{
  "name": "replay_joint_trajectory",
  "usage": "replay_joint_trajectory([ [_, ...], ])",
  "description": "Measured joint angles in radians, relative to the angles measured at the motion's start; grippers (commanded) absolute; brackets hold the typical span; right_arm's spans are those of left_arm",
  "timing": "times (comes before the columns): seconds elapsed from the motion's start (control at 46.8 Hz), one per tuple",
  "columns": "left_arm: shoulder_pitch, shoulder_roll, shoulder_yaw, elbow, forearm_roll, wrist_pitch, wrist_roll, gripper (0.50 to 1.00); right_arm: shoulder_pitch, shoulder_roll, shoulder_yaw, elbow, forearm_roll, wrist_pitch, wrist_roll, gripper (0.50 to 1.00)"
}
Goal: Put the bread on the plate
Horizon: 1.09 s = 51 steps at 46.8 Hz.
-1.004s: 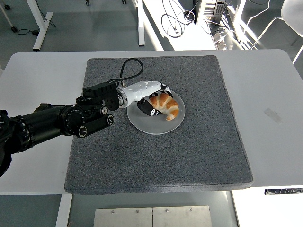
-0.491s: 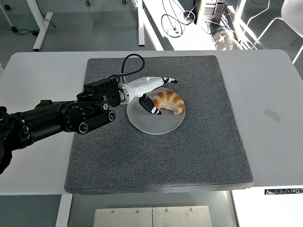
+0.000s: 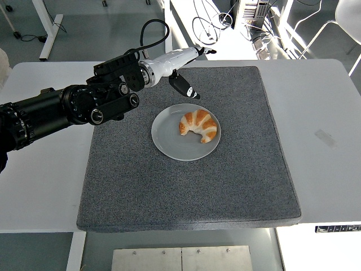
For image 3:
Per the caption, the white table leg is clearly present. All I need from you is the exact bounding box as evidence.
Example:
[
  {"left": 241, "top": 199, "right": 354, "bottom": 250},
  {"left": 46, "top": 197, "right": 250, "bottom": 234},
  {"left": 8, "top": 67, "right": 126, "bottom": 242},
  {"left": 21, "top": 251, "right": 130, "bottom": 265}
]
[{"left": 65, "top": 231, "right": 87, "bottom": 271}]

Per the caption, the white chair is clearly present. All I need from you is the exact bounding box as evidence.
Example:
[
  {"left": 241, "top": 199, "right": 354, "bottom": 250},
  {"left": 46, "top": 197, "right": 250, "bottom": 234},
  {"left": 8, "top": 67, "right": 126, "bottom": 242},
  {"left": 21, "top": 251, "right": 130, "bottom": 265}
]
[{"left": 293, "top": 0, "right": 361, "bottom": 77}]

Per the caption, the white narrow desk leg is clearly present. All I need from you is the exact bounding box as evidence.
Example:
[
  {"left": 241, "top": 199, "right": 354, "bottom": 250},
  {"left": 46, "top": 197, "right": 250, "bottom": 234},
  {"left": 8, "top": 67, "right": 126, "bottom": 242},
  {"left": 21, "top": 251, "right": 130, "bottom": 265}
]
[{"left": 164, "top": 0, "right": 174, "bottom": 56}]

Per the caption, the golden croissant bread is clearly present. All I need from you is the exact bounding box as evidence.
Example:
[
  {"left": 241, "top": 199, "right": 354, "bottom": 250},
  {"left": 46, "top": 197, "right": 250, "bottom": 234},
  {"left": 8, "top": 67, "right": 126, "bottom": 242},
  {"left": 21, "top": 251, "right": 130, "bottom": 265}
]
[{"left": 178, "top": 109, "right": 218, "bottom": 144}]

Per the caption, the table height control panel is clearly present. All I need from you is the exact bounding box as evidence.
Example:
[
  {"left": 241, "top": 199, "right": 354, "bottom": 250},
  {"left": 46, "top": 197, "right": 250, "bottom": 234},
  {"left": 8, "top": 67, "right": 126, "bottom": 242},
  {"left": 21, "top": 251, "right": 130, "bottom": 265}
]
[{"left": 315, "top": 224, "right": 361, "bottom": 234}]

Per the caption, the black coiled floor cable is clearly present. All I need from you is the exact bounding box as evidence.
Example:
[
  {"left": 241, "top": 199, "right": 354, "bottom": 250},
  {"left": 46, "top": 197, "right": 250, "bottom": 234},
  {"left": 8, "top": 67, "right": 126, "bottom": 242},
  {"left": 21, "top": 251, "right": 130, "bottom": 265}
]
[{"left": 192, "top": 16, "right": 221, "bottom": 46}]

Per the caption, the computer tower case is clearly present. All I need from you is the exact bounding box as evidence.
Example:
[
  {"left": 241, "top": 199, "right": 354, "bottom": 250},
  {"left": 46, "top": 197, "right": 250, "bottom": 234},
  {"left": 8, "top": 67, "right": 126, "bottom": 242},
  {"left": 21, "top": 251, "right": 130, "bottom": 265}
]
[{"left": 233, "top": 0, "right": 271, "bottom": 30}]

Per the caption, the round pale grey plate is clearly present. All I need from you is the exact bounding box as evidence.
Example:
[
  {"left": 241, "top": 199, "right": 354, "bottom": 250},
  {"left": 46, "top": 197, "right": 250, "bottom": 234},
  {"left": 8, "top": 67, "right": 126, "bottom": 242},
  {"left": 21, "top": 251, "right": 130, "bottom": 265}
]
[{"left": 151, "top": 103, "right": 222, "bottom": 162}]

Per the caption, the grey power adapter box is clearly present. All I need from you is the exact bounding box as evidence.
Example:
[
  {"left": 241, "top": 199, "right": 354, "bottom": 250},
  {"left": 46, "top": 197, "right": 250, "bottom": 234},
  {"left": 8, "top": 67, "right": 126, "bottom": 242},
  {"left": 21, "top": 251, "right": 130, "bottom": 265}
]
[{"left": 253, "top": 39, "right": 271, "bottom": 59}]

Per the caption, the grey metal plate with screws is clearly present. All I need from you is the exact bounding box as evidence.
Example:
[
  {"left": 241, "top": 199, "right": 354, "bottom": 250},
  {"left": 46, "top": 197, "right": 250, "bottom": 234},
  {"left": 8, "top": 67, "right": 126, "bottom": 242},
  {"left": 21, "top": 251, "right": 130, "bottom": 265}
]
[{"left": 111, "top": 245, "right": 253, "bottom": 271}]

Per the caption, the grey speckled square mat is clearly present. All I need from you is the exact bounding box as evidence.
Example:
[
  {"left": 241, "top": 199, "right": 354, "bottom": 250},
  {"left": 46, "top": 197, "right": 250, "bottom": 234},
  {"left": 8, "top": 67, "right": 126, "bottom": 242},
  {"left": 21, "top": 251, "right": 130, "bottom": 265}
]
[{"left": 76, "top": 65, "right": 302, "bottom": 233}]

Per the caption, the white desk leg with foot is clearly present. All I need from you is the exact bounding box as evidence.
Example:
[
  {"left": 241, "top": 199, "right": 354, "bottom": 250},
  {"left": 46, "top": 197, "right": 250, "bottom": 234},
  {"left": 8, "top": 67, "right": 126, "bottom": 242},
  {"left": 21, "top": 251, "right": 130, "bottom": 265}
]
[{"left": 31, "top": 0, "right": 64, "bottom": 62}]

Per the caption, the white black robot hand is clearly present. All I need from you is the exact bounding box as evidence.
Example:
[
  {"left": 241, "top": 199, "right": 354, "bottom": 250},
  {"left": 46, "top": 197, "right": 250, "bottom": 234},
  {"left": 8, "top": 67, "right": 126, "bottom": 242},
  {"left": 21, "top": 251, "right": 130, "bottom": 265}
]
[{"left": 151, "top": 46, "right": 218, "bottom": 100}]

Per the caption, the black floor cable with adapter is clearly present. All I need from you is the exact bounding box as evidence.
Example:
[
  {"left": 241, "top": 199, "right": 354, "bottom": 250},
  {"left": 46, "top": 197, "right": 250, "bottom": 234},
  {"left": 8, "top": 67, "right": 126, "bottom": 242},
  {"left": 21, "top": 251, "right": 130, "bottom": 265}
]
[{"left": 20, "top": 33, "right": 48, "bottom": 44}]

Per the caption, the clear tape patch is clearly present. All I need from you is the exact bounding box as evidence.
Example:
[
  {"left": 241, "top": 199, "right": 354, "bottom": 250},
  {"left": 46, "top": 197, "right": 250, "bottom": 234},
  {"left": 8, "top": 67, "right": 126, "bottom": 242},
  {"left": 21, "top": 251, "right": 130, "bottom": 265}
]
[{"left": 314, "top": 129, "right": 337, "bottom": 148}]

